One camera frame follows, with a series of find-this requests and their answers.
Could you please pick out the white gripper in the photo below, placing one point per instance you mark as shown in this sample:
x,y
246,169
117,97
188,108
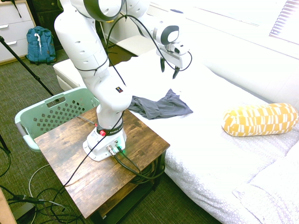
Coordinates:
x,y
171,58

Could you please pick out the dark grey garment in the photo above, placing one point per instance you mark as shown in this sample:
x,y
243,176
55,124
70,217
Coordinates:
x,y
161,107

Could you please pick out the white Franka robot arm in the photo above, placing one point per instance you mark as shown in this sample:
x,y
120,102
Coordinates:
x,y
79,46

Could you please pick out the white clothes rack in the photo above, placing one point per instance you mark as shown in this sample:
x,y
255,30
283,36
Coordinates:
x,y
101,32

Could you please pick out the mint green laundry basket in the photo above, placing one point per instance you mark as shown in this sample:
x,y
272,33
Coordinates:
x,y
58,112

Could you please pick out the white padded backrest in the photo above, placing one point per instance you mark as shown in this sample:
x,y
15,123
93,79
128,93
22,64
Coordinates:
x,y
257,77

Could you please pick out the red round button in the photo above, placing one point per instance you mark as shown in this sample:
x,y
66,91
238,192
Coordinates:
x,y
102,133

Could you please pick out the bed with white quilt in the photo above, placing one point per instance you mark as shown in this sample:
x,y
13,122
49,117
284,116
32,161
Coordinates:
x,y
210,151

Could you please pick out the white cushioned ottoman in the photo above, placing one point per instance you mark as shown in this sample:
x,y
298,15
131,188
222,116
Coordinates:
x,y
67,74

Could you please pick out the yellow white patterned bolster pillow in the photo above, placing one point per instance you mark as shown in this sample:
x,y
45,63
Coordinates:
x,y
259,119

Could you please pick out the window blind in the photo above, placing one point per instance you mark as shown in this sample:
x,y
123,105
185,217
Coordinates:
x,y
286,21

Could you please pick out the blue backpack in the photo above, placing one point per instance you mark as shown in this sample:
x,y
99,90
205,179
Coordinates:
x,y
40,46

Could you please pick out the rustic wooden side table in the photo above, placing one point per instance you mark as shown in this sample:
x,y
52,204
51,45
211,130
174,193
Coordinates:
x,y
102,182

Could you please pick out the dark wooden cabinet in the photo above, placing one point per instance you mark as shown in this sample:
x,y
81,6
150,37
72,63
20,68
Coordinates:
x,y
44,14

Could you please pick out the white drawer dresser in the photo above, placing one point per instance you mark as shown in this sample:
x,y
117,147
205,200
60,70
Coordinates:
x,y
14,28

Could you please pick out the white folded blanket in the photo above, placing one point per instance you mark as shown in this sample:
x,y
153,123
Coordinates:
x,y
271,193

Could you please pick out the light wooden board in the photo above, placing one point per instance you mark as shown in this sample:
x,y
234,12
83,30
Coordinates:
x,y
4,210

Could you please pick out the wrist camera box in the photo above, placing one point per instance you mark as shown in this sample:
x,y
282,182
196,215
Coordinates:
x,y
178,49

